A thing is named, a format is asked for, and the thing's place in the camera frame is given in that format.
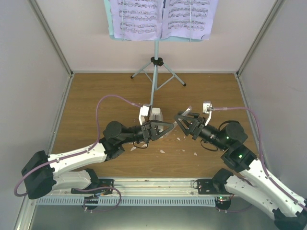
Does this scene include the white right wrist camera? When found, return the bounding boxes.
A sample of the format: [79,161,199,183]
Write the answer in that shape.
[202,101,213,126]

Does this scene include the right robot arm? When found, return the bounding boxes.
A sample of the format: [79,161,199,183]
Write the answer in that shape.
[175,114,307,230]

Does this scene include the light blue music stand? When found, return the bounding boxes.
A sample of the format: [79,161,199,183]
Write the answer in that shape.
[104,0,209,120]

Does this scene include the white sheet music pages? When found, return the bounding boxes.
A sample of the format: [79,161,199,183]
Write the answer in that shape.
[104,0,219,42]

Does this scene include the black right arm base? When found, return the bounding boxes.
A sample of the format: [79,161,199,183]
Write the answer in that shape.
[192,179,219,195]

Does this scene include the white metronome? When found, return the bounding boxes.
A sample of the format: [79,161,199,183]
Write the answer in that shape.
[149,108,164,133]

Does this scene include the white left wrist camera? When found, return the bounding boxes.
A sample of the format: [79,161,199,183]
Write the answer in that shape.
[138,104,152,126]

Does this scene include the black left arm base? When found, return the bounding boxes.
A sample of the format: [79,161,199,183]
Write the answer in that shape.
[71,179,114,195]

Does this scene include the aluminium front rail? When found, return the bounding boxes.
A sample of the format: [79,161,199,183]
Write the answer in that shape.
[95,176,240,195]

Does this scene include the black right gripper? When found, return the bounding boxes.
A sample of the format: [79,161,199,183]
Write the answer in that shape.
[174,112,228,151]

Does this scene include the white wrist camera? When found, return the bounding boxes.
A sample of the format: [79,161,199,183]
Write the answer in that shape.
[138,104,152,126]
[202,101,213,126]

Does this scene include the clear plastic metronome cover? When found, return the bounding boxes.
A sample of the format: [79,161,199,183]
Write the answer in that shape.
[173,105,192,128]

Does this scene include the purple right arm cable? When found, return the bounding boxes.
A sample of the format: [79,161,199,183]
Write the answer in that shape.
[211,107,307,213]

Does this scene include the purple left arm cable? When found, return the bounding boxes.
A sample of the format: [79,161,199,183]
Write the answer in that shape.
[13,94,142,213]

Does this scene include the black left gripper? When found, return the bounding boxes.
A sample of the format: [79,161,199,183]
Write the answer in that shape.
[119,119,174,145]

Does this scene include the slotted grey cable duct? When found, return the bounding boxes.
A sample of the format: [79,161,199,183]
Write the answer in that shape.
[36,196,215,207]

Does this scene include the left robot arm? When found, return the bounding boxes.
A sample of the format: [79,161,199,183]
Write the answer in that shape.
[21,120,174,199]

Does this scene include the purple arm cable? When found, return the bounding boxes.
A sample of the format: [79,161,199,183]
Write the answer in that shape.
[211,107,307,213]
[13,94,142,213]

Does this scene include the white debris pile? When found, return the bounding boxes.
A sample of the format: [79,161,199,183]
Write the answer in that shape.
[128,137,198,158]

